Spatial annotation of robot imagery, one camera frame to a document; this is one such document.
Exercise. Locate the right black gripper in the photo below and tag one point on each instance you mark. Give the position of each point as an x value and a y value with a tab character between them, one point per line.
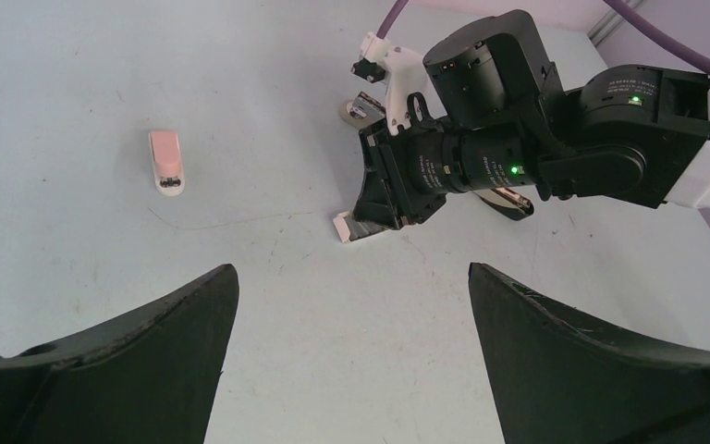
407	178

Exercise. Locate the staple box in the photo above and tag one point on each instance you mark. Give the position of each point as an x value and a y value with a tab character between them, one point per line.
350	230

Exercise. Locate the pink stapler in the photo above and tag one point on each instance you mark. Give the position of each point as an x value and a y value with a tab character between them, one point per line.
168	174

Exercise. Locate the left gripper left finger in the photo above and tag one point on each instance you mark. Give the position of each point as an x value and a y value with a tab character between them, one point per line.
149	375

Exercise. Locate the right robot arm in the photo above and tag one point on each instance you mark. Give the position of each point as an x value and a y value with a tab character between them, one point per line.
485	110

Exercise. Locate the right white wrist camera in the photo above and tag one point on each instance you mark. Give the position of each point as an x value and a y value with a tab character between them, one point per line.
400	69

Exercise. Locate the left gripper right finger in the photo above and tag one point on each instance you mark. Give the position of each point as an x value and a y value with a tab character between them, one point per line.
559	375

